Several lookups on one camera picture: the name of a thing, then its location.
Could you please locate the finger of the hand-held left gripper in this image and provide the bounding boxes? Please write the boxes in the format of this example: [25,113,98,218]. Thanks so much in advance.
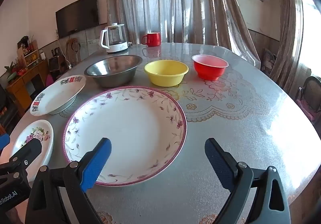
[0,134,11,153]
[0,139,43,182]

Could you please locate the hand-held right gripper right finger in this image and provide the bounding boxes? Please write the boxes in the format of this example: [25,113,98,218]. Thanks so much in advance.
[204,138,291,224]

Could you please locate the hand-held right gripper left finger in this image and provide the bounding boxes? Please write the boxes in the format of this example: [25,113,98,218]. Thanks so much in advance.
[25,137,112,224]

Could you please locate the small rose print plate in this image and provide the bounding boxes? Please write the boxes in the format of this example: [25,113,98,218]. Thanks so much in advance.
[11,120,54,183]

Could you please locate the large purple floral plate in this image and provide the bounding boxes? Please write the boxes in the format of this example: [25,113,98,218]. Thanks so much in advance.
[62,86,187,187]

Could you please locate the white plate with red print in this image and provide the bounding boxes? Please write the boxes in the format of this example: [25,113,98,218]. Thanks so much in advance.
[29,75,86,116]

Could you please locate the stainless steel bowl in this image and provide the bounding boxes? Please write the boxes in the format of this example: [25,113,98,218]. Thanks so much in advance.
[84,55,143,88]

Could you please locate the red plastic bowl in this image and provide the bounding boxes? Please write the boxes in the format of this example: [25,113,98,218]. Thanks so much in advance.
[192,54,229,81]

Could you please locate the yellow plastic bowl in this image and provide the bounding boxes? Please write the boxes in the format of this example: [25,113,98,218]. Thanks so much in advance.
[144,60,189,87]

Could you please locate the wooden cabinet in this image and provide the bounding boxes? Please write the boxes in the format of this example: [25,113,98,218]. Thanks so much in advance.
[5,58,51,111]

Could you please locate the green potted plant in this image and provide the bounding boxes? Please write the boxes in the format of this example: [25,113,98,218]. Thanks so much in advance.
[4,61,17,75]

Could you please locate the small wooden shelf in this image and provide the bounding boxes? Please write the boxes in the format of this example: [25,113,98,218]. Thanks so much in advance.
[17,39,42,69]

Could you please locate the small black television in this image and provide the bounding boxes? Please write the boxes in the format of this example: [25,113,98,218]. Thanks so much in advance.
[48,55,62,72]

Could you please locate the wooden folding chair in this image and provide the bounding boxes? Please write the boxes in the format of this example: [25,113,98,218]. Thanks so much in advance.
[66,38,81,66]

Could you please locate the patterned cloth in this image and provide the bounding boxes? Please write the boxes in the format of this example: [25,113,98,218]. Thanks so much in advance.
[261,48,276,71]

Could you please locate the dark wooden chair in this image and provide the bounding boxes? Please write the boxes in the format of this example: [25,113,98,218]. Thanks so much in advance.
[295,76,321,121]

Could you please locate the white electric kettle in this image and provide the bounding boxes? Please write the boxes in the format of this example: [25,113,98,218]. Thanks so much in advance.
[100,23,129,54]

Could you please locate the red mug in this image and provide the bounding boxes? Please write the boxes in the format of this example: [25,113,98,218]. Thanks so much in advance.
[141,32,161,47]

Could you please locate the narrow beige curtain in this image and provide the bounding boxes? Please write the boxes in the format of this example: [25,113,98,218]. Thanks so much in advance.
[269,0,305,92]

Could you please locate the wide beige curtain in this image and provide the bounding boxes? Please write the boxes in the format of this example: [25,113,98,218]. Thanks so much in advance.
[105,0,261,69]

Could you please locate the black wall television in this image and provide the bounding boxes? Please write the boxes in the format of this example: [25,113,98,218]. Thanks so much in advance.
[55,0,99,39]

